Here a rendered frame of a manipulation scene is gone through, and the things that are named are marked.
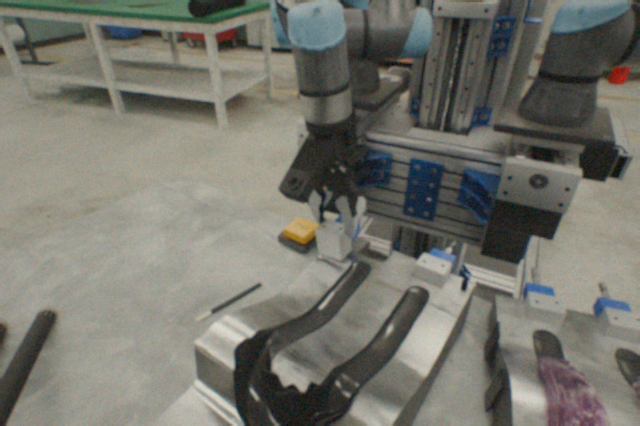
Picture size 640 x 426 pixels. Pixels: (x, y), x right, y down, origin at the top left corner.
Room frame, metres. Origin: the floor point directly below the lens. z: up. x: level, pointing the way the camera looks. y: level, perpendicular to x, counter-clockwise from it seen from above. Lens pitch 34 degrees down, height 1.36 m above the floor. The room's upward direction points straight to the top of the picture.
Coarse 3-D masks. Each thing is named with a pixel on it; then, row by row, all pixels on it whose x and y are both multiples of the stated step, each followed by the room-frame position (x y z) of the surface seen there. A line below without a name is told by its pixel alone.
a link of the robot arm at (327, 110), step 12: (300, 96) 0.58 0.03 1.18; (324, 96) 0.63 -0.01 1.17; (336, 96) 0.56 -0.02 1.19; (348, 96) 0.58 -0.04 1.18; (312, 108) 0.56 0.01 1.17; (324, 108) 0.55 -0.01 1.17; (336, 108) 0.56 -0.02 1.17; (348, 108) 0.57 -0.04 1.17; (312, 120) 0.56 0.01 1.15; (324, 120) 0.55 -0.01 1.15; (336, 120) 0.56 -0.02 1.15
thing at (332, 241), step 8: (360, 216) 0.64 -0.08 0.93; (320, 224) 0.59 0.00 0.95; (328, 224) 0.58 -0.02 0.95; (336, 224) 0.58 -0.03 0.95; (320, 232) 0.57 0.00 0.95; (328, 232) 0.56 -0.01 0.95; (336, 232) 0.56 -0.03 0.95; (320, 240) 0.57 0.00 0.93; (328, 240) 0.56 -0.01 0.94; (336, 240) 0.55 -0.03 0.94; (344, 240) 0.56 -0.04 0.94; (352, 240) 0.58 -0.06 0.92; (320, 248) 0.57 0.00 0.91; (328, 248) 0.56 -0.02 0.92; (336, 248) 0.55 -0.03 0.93; (344, 248) 0.56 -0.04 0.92; (328, 256) 0.56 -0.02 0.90; (336, 256) 0.55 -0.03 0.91; (344, 256) 0.55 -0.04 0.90
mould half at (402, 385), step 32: (320, 256) 0.57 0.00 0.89; (352, 256) 0.57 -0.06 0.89; (288, 288) 0.49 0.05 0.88; (320, 288) 0.49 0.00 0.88; (384, 288) 0.49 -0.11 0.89; (448, 288) 0.49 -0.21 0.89; (224, 320) 0.38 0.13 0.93; (256, 320) 0.39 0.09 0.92; (352, 320) 0.43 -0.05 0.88; (384, 320) 0.43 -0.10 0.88; (448, 320) 0.42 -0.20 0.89; (224, 352) 0.33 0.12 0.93; (288, 352) 0.33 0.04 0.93; (320, 352) 0.34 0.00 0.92; (352, 352) 0.35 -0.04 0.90; (416, 352) 0.37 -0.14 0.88; (448, 352) 0.42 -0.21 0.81; (192, 384) 0.33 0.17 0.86; (224, 384) 0.31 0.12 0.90; (288, 384) 0.28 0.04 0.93; (384, 384) 0.30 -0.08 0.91; (416, 384) 0.31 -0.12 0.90; (192, 416) 0.29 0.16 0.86; (224, 416) 0.29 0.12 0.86; (352, 416) 0.25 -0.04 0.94; (384, 416) 0.25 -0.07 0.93
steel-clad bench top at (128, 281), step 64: (192, 192) 0.95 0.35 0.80; (0, 256) 0.68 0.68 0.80; (64, 256) 0.68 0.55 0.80; (128, 256) 0.68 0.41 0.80; (192, 256) 0.68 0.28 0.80; (256, 256) 0.68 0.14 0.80; (64, 320) 0.50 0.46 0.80; (128, 320) 0.50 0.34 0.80; (192, 320) 0.50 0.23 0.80; (64, 384) 0.38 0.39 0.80; (128, 384) 0.37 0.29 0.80; (448, 384) 0.37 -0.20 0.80
